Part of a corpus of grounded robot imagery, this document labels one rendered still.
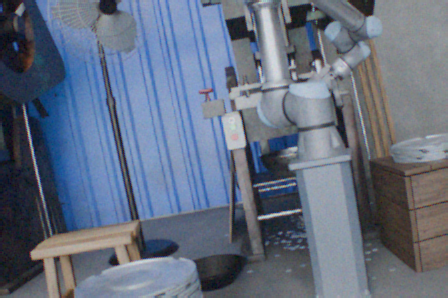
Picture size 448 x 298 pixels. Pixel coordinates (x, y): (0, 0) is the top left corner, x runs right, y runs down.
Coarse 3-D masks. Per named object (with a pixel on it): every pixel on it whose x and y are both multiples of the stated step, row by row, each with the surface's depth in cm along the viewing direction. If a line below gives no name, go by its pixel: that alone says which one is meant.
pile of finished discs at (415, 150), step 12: (396, 144) 174; (408, 144) 170; (420, 144) 160; (432, 144) 156; (444, 144) 149; (396, 156) 162; (408, 156) 156; (420, 156) 153; (432, 156) 150; (444, 156) 149
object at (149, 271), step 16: (112, 272) 117; (128, 272) 112; (144, 272) 110; (160, 272) 109; (176, 272) 108; (192, 272) 103; (80, 288) 107; (96, 288) 106; (112, 288) 103; (128, 288) 101; (144, 288) 100; (160, 288) 98
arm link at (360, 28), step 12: (312, 0) 149; (324, 0) 149; (336, 0) 151; (324, 12) 155; (336, 12) 153; (348, 12) 154; (360, 12) 158; (348, 24) 157; (360, 24) 158; (372, 24) 157; (360, 36) 162; (372, 36) 160
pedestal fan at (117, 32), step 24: (48, 0) 218; (72, 0) 228; (96, 0) 240; (120, 0) 245; (144, 0) 245; (72, 24) 224; (96, 24) 240; (120, 24) 240; (144, 24) 246; (120, 48) 243; (120, 144) 246; (120, 168) 247; (144, 240) 250; (168, 240) 258
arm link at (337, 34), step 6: (330, 24) 174; (336, 24) 170; (330, 30) 170; (336, 30) 169; (342, 30) 168; (330, 36) 171; (336, 36) 170; (342, 36) 168; (348, 36) 166; (336, 42) 172; (342, 42) 170; (348, 42) 169; (354, 42) 168; (342, 48) 173; (348, 48) 173
